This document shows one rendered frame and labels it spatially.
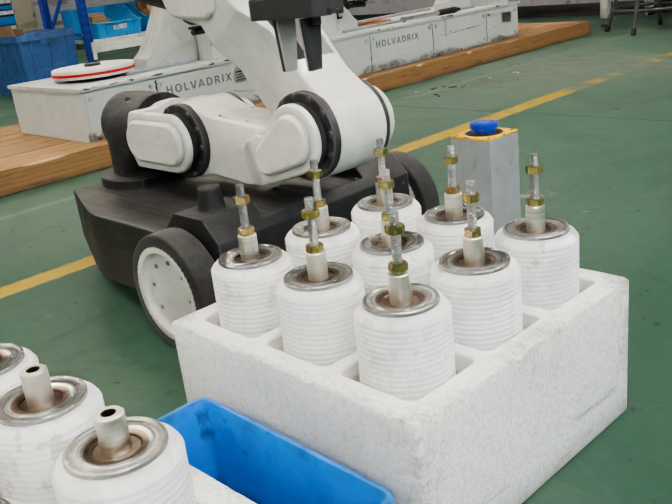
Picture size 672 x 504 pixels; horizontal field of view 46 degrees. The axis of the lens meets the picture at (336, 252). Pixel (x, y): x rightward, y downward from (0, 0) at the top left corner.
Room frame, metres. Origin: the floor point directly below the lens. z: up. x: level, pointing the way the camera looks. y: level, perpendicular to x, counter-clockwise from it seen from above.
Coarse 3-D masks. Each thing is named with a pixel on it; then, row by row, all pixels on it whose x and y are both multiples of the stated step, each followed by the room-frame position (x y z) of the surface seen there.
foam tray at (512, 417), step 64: (192, 320) 0.89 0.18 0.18; (576, 320) 0.78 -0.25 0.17; (192, 384) 0.87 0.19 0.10; (256, 384) 0.77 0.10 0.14; (320, 384) 0.69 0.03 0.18; (448, 384) 0.66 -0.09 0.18; (512, 384) 0.70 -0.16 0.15; (576, 384) 0.78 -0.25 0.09; (320, 448) 0.70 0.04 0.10; (384, 448) 0.63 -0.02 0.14; (448, 448) 0.63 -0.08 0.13; (512, 448) 0.70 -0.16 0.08; (576, 448) 0.78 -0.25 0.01
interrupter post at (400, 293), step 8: (408, 272) 0.71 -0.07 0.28; (392, 280) 0.70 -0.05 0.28; (400, 280) 0.70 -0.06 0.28; (408, 280) 0.70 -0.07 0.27; (392, 288) 0.70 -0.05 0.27; (400, 288) 0.70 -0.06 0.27; (408, 288) 0.70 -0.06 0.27; (392, 296) 0.70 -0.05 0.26; (400, 296) 0.70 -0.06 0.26; (408, 296) 0.70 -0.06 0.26; (392, 304) 0.70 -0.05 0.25; (400, 304) 0.70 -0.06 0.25
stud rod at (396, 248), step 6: (390, 210) 0.71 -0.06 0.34; (396, 210) 0.71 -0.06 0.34; (390, 216) 0.71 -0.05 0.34; (396, 216) 0.71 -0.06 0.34; (390, 222) 0.71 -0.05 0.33; (396, 222) 0.71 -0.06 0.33; (396, 240) 0.71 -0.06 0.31; (396, 246) 0.70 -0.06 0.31; (396, 252) 0.70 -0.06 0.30; (396, 258) 0.71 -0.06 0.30
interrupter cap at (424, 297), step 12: (384, 288) 0.74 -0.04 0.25; (420, 288) 0.73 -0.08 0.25; (432, 288) 0.72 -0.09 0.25; (372, 300) 0.71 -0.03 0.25; (384, 300) 0.72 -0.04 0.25; (420, 300) 0.70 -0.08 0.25; (432, 300) 0.70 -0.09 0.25; (372, 312) 0.69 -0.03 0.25; (384, 312) 0.68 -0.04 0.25; (396, 312) 0.68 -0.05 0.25; (408, 312) 0.67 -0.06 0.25; (420, 312) 0.67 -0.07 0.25
